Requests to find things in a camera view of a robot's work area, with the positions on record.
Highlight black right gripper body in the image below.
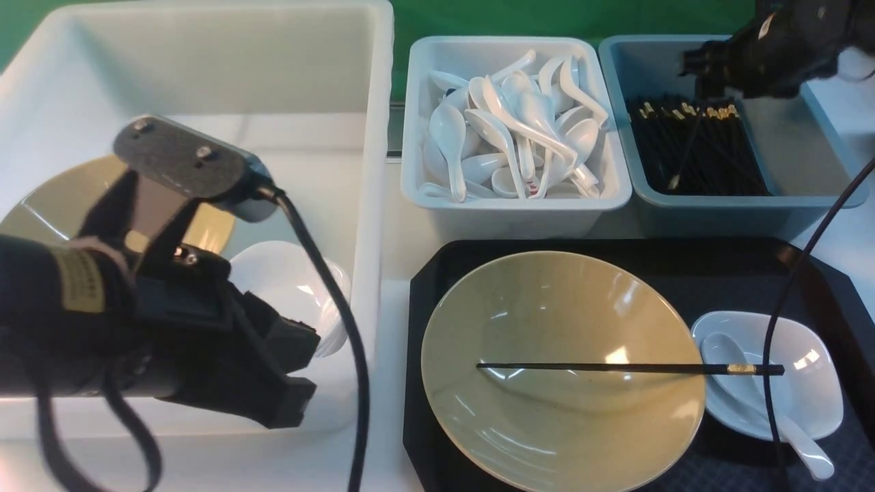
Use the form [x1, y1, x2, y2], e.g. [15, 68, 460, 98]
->
[679, 1, 874, 99]

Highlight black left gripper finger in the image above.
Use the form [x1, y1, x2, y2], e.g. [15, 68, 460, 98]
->
[253, 373, 318, 429]
[265, 318, 321, 373]

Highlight yellow bowl in tub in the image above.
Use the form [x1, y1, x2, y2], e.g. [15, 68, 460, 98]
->
[1, 154, 236, 254]

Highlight yellow-green noodle bowl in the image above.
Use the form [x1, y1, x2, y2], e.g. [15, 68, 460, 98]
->
[420, 250, 705, 491]

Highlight black chopstick gold band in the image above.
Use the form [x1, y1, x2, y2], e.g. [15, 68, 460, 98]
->
[477, 362, 785, 376]
[668, 107, 703, 192]

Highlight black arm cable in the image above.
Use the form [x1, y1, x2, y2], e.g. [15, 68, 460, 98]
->
[256, 184, 371, 492]
[763, 157, 875, 492]

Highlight pile of white spoons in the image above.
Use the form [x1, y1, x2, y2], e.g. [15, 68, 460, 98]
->
[418, 49, 612, 203]

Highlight blue-grey chopstick bin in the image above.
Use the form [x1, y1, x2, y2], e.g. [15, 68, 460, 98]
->
[599, 34, 861, 238]

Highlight white square side dish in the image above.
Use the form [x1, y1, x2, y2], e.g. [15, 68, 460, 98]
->
[691, 311, 844, 440]

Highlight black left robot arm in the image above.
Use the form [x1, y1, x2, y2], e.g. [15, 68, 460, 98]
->
[2, 115, 319, 429]

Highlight white spoon bin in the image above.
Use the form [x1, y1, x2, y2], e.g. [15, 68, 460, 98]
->
[400, 36, 632, 242]

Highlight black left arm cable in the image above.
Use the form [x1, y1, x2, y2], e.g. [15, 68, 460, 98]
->
[256, 184, 371, 492]

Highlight white ceramic soup spoon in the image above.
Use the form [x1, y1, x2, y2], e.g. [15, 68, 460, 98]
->
[702, 333, 835, 482]

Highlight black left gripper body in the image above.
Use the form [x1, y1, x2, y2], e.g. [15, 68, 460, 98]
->
[82, 115, 320, 404]

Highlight large white plastic tub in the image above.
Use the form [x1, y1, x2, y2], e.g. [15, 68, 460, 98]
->
[2, 1, 393, 445]

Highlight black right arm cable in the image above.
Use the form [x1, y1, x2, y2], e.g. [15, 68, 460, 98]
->
[763, 157, 875, 492]

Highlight pile of black chopsticks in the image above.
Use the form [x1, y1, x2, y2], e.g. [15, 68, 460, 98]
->
[625, 94, 772, 196]

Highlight stack of white dishes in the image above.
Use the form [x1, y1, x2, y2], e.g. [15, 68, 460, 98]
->
[230, 241, 348, 358]

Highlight green backdrop board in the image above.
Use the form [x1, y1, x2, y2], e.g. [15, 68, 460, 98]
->
[0, 0, 759, 103]

